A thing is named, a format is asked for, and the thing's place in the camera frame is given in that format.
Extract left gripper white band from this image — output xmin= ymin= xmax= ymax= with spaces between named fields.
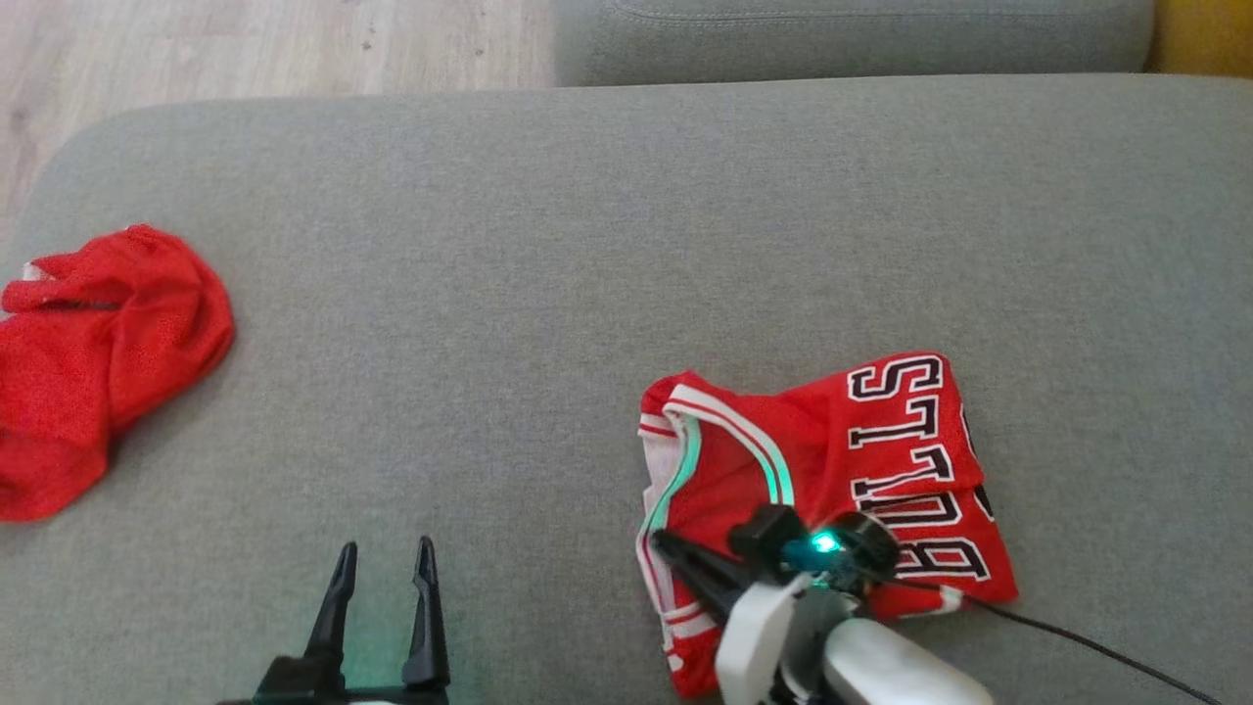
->
xmin=217 ymin=535 xmax=452 ymax=705

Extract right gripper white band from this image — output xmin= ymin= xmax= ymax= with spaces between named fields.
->
xmin=648 ymin=503 xmax=815 ymax=705

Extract red white basketball jersey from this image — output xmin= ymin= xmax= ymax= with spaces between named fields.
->
xmin=635 ymin=351 xmax=1020 ymax=699

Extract red mesh shorts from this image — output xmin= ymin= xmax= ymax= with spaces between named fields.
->
xmin=0 ymin=223 xmax=237 ymax=523

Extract large grey sofa seat cushion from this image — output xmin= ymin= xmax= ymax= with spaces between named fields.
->
xmin=0 ymin=73 xmax=1253 ymax=705

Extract wide yellow sofa back cushion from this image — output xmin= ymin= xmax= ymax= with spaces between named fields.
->
xmin=1143 ymin=0 xmax=1253 ymax=77

